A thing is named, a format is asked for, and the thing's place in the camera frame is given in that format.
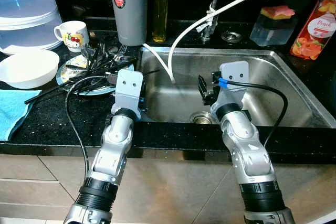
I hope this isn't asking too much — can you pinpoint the lemon print teal-rimmed plate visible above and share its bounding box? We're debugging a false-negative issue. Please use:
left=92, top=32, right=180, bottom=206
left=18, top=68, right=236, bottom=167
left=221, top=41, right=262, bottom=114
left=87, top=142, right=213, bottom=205
left=56, top=54, right=134, bottom=96

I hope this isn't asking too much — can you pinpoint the white bowl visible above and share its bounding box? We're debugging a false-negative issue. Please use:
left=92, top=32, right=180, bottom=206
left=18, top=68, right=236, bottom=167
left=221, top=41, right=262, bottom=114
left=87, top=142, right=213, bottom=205
left=0, top=50, right=60, bottom=89

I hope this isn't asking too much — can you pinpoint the stainless steel sink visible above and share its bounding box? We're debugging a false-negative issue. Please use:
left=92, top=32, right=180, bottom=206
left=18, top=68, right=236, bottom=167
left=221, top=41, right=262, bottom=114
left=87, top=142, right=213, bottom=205
left=136, top=46, right=336, bottom=129

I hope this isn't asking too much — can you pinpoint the metal drain strainer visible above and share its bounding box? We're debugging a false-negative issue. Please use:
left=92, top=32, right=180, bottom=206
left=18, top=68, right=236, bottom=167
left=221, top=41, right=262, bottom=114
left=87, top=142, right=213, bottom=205
left=190, top=111, right=217, bottom=125

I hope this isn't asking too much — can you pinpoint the chrome counter hole cap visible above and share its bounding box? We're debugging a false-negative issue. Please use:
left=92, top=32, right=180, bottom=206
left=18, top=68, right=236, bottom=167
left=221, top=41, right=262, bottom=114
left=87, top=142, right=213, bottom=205
left=220, top=31, right=243, bottom=44

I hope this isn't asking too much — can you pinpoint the chrome faucet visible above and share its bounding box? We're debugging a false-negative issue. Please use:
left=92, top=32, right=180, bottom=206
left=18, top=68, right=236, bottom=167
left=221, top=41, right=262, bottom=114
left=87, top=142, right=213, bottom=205
left=199, top=0, right=227, bottom=45

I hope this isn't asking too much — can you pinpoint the yellow oil glass bottle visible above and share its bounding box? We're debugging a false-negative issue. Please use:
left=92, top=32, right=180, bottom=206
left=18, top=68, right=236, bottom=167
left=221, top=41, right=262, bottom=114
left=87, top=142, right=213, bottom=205
left=152, top=0, right=170, bottom=44

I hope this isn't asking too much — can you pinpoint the clear plastic sponge holder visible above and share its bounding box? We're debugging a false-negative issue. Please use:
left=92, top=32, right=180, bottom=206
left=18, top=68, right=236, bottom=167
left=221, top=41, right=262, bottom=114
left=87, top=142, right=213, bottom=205
left=249, top=12, right=299, bottom=46

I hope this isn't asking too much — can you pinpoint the grey canister red label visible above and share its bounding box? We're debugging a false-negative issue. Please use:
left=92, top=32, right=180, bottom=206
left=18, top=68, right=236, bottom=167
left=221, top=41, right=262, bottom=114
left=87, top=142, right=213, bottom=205
left=108, top=0, right=163, bottom=46

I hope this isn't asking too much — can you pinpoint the beige cabinet front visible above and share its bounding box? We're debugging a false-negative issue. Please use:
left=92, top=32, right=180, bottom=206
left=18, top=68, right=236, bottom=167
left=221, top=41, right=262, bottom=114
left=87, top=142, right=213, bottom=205
left=0, top=153, right=336, bottom=222

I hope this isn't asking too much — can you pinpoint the white cartoon mug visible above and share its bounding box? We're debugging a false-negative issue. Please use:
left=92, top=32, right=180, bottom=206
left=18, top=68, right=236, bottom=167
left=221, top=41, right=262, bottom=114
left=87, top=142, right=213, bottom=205
left=54, top=20, right=91, bottom=52

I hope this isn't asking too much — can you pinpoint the pink yellow sponge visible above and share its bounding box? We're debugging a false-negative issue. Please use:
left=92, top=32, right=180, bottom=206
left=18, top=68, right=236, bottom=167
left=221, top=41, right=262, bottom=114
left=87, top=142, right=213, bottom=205
left=261, top=5, right=296, bottom=21

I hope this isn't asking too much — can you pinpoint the peach print bottle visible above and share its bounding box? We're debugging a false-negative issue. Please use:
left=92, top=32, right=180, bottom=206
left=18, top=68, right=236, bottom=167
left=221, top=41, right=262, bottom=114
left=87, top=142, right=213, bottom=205
left=290, top=0, right=336, bottom=61

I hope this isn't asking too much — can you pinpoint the blue cloth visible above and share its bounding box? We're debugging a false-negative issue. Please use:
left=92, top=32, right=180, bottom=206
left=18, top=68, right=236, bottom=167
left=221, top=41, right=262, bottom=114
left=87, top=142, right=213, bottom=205
left=0, top=89, right=41, bottom=142

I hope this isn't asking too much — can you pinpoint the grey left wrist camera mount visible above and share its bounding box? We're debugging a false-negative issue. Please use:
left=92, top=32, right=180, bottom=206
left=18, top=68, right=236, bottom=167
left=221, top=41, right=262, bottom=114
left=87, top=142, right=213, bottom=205
left=113, top=68, right=145, bottom=110

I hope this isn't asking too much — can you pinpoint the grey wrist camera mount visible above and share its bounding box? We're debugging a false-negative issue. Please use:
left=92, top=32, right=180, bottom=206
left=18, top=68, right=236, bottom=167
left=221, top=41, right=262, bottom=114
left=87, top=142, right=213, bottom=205
left=218, top=60, right=250, bottom=106
left=113, top=68, right=145, bottom=110

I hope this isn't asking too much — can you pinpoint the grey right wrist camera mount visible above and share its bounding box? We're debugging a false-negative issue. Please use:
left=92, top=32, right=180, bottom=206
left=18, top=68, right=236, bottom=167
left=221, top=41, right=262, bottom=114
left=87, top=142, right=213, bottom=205
left=218, top=60, right=250, bottom=106

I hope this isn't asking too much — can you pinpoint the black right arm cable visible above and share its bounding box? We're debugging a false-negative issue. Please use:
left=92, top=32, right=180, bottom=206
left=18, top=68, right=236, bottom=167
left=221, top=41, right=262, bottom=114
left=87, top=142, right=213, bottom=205
left=219, top=77, right=289, bottom=148

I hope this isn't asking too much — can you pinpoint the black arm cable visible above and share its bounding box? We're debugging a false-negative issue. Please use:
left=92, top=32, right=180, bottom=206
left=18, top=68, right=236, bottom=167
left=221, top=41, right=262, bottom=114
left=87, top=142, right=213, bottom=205
left=219, top=77, right=289, bottom=148
left=65, top=74, right=119, bottom=180

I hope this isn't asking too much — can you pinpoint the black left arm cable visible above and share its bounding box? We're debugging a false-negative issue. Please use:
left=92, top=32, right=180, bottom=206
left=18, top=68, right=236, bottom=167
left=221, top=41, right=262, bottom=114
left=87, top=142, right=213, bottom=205
left=65, top=74, right=119, bottom=180

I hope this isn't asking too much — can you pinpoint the long white hose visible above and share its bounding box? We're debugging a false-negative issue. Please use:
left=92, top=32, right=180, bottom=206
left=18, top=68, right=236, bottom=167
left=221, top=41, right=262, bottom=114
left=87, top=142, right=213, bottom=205
left=167, top=0, right=271, bottom=84

